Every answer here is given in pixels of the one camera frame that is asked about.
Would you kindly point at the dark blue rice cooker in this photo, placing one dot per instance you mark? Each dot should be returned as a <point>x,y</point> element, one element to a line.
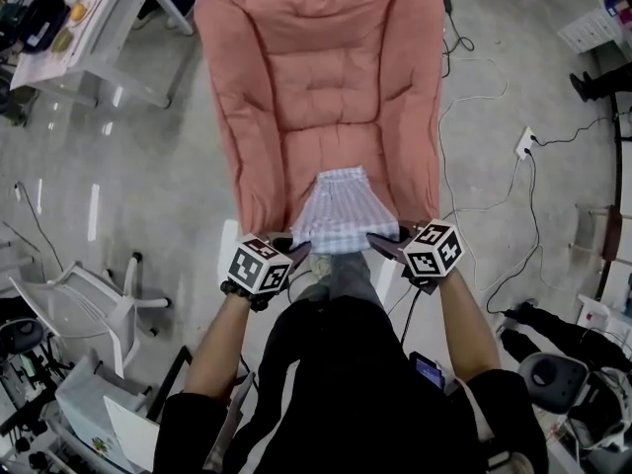
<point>42,20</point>

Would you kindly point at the person's left leg in jeans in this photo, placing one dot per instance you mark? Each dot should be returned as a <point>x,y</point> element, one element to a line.
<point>313,292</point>

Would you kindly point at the wooden chair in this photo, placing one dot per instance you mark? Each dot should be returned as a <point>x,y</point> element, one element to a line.
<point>609,230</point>

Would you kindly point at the orange fruit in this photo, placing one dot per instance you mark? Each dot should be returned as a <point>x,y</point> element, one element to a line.
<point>78,12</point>

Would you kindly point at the small bowl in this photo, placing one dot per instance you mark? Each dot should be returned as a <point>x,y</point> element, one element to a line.
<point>62,41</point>

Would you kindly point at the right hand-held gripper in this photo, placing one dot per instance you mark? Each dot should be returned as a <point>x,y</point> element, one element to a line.
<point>434,252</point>

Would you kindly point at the person's left forearm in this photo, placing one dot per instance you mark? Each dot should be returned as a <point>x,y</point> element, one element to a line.
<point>217,348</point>

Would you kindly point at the white table with pink cloth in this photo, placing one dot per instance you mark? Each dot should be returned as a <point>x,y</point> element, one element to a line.
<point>99,42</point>

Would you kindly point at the white marbled table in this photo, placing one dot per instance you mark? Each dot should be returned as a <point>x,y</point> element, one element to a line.
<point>133,432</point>

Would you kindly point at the person's torso in black shirt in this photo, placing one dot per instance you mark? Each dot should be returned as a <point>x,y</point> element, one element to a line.
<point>345,403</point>

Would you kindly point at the pale blue covered box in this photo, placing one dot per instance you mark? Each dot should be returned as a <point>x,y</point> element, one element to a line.
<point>84,403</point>

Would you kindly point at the black waist device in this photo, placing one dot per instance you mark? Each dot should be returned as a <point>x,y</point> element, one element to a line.
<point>427,371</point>

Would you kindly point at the white drawer cabinet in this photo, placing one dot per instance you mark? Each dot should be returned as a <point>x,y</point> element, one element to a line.
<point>590,30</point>

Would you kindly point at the black metal table frame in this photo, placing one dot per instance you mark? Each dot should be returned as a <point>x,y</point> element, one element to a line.
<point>170,383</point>

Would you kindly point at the white power strip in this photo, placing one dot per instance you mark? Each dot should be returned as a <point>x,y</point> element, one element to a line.
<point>526,142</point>

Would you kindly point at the blue checkered shorts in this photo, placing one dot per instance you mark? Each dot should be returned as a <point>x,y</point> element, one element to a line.
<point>345,210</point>

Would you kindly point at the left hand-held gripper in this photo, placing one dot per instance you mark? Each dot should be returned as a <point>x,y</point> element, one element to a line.
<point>257,267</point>

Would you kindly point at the pink cushioned armchair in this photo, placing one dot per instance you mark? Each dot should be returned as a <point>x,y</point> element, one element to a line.
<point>321,82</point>

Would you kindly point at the person's left shoe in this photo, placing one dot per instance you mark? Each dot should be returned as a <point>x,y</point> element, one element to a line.
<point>321,265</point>

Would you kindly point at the person's right forearm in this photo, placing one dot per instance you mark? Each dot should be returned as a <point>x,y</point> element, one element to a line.
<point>469,329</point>

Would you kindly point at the person's right leg in jeans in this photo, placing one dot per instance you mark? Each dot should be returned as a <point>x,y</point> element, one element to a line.
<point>353,279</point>

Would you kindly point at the person's leg in jeans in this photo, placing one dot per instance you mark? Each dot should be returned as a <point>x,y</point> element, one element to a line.
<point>313,292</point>
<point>353,279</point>

